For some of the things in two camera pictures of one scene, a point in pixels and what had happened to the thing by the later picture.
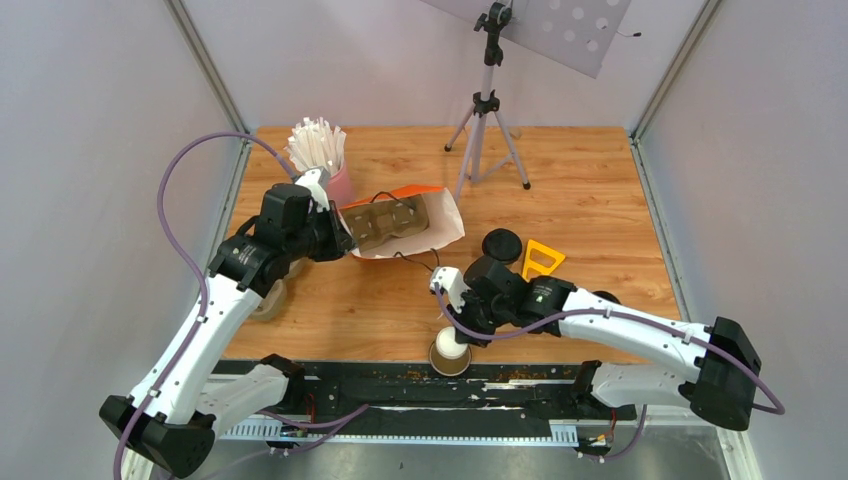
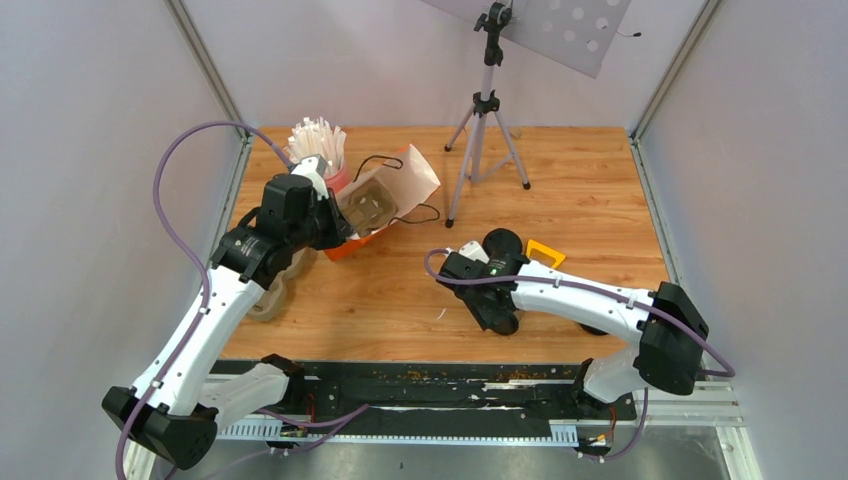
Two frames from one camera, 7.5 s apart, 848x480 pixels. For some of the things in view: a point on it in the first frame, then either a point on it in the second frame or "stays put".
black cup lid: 502,244 stays put
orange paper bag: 444,225 -> 410,179
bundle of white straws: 316,144 stays put
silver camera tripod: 490,148 stays put
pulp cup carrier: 367,223 -> 368,206
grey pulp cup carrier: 272,302 stays put
